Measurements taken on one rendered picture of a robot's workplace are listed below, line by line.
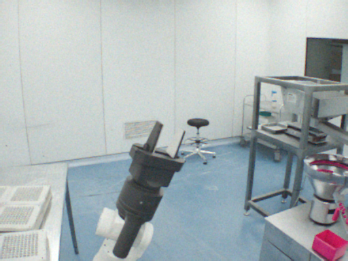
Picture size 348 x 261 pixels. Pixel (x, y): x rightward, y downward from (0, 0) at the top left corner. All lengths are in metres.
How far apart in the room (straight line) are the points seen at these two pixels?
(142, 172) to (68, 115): 4.04
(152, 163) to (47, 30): 3.99
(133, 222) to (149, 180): 0.09
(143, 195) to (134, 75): 4.16
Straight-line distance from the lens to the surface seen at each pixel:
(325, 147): 2.86
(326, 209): 1.95
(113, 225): 0.67
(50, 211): 1.85
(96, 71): 4.58
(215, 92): 5.38
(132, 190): 0.62
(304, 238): 1.85
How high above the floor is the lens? 1.78
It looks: 16 degrees down
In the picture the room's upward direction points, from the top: straight up
